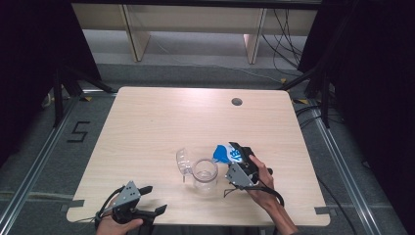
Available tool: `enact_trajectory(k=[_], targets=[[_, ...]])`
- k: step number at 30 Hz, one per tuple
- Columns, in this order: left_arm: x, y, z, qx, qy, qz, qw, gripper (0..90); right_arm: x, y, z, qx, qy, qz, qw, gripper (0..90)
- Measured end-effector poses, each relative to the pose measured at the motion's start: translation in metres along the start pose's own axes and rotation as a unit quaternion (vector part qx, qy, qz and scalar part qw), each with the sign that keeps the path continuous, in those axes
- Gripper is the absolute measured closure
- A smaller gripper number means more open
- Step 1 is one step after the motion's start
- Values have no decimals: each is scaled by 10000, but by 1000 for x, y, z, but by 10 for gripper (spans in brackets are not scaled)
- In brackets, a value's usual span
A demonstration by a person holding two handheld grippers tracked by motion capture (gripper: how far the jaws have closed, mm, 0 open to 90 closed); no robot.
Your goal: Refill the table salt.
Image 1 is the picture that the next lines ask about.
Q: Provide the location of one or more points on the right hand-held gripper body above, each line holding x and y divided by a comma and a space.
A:
239, 176

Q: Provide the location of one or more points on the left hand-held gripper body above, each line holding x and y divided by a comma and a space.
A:
129, 196

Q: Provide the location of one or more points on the blue and white plastic bag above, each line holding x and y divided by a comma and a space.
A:
223, 153

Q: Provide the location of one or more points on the person's right hand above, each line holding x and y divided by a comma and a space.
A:
266, 186

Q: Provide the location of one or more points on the person's left hand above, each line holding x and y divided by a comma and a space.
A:
112, 228

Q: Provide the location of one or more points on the grey tape strip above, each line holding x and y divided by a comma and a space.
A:
324, 210
75, 203

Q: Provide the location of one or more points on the black metal stand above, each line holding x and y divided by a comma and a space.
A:
325, 98
58, 98

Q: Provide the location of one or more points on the light wooden desk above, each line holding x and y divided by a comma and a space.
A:
195, 19

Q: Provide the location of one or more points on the black curtain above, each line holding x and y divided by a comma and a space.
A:
32, 65
375, 81

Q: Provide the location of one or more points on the aluminium floor rail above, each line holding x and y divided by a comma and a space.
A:
344, 169
36, 166

